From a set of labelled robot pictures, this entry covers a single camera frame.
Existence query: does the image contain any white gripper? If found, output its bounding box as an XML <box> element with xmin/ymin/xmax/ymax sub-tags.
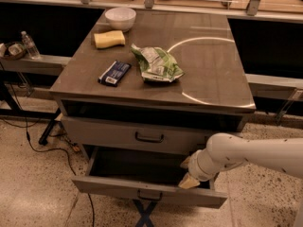
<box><xmin>178</xmin><ymin>148</ymin><xmax>221</xmax><ymax>189</ymax></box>

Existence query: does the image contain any grey drawer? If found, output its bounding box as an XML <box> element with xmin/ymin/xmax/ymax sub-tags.
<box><xmin>62</xmin><ymin>116</ymin><xmax>243</xmax><ymax>155</ymax></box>
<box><xmin>72</xmin><ymin>147</ymin><xmax>227</xmax><ymax>208</ymax></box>

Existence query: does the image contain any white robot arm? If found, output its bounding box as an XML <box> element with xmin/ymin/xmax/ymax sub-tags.
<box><xmin>178</xmin><ymin>133</ymin><xmax>303</xmax><ymax>189</ymax></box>

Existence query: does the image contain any grey drawer cabinet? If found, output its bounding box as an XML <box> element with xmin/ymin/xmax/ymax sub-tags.
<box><xmin>49</xmin><ymin>9</ymin><xmax>257</xmax><ymax>156</ymax></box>

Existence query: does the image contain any grey top drawer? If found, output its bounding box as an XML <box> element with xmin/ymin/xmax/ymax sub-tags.
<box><xmin>62</xmin><ymin>116</ymin><xmax>243</xmax><ymax>155</ymax></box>

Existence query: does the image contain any green chip bag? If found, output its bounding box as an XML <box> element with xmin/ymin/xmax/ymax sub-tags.
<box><xmin>131</xmin><ymin>44</ymin><xmax>185</xmax><ymax>83</ymax></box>

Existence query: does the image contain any blue snack packet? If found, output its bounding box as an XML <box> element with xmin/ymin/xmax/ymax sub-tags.
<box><xmin>98</xmin><ymin>61</ymin><xmax>132</xmax><ymax>87</ymax></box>

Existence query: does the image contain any yellow sponge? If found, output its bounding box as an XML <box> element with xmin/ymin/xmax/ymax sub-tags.
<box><xmin>94</xmin><ymin>30</ymin><xmax>125</xmax><ymax>48</ymax></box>

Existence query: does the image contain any white bowl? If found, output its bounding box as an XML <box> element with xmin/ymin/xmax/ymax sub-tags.
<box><xmin>105</xmin><ymin>8</ymin><xmax>136</xmax><ymax>32</ymax></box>

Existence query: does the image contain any clear plastic water bottle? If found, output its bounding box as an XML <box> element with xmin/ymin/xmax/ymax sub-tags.
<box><xmin>21</xmin><ymin>31</ymin><xmax>41</xmax><ymax>60</ymax></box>

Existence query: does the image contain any dark bowl with items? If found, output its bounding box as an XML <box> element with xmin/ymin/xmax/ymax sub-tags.
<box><xmin>0</xmin><ymin>42</ymin><xmax>27</xmax><ymax>61</ymax></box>

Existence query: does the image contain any black floor cable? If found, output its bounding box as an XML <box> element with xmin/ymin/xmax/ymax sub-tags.
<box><xmin>0</xmin><ymin>116</ymin><xmax>96</xmax><ymax>227</ymax></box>

